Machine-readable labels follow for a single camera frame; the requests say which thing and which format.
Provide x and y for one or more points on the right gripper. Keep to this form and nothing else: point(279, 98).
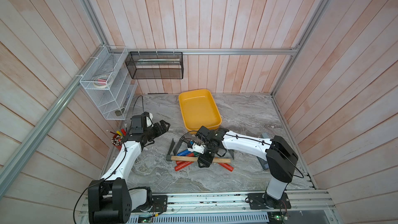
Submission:
point(204, 161)

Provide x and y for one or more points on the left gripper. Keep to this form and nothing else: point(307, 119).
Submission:
point(158, 130)

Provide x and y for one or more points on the wooden handle hoe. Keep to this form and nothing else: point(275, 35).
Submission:
point(194, 159)

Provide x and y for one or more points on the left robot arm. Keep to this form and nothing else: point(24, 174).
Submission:
point(110, 200)

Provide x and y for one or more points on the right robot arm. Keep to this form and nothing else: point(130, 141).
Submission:
point(278, 154)

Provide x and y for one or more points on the blue grip steel hoe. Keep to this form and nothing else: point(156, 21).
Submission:
point(188, 141)

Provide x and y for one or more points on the green shaft red grip hoe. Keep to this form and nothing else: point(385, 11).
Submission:
point(203, 162)

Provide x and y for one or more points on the yellow plastic storage box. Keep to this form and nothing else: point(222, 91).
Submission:
point(198, 108)

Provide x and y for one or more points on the red pencil cup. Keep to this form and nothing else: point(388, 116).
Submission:
point(118, 137)

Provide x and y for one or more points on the blue grey stapler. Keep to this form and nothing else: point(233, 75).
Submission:
point(264, 163)

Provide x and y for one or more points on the tape roll on shelf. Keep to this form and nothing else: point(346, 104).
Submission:
point(102, 81)

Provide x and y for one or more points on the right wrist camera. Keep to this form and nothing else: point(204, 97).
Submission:
point(196, 148)

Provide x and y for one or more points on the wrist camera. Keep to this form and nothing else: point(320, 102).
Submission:
point(196, 148)
point(148, 119)

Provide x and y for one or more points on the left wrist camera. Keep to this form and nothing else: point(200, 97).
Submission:
point(148, 119)

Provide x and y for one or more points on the black wire mesh basket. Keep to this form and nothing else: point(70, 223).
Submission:
point(155, 65)

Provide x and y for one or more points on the white wire shelf rack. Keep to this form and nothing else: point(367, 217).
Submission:
point(113, 102)

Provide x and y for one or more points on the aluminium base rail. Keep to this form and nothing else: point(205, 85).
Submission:
point(236, 202)

